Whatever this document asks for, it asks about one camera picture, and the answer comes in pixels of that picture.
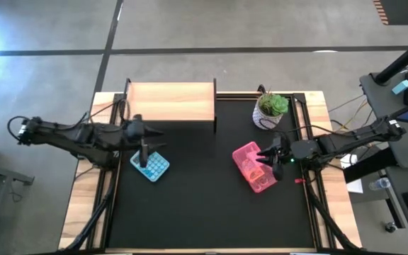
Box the wooden shelf with black frame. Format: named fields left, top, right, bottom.
left=120, top=78, right=218, bottom=135

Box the black aluminium table frame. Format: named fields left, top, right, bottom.
left=57, top=91, right=363, bottom=254

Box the light blue small box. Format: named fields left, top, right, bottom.
left=391, top=79, right=408, bottom=96

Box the black side desk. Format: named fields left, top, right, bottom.
left=341, top=69, right=408, bottom=255

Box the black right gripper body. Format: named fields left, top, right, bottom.
left=273, top=136, right=295, bottom=162

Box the pink transparent pencil case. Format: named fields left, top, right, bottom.
left=232, top=141, right=278, bottom=194

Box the black round pole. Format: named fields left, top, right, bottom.
left=373, top=31, right=408, bottom=86

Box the clear water bottle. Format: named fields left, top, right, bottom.
left=368, top=176, right=392, bottom=191

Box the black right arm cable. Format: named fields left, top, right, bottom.
left=259, top=118, right=336, bottom=137

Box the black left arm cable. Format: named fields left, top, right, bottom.
left=6, top=115, right=31, bottom=142

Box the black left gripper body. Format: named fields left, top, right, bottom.
left=124, top=118, right=150, bottom=149

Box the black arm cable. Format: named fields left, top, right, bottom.
left=259, top=118, right=336, bottom=137
left=6, top=115, right=31, bottom=142

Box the teal calculator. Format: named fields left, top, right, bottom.
left=130, top=150, right=171, bottom=183

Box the dark mat with orange border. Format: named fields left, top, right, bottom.
left=373, top=0, right=408, bottom=26

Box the white paper sheet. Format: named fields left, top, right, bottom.
left=340, top=154, right=364, bottom=195

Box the yellow green crayon box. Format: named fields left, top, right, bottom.
left=241, top=157, right=267, bottom=185

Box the succulent in patterned white pot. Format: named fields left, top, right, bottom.
left=252, top=90, right=290, bottom=130

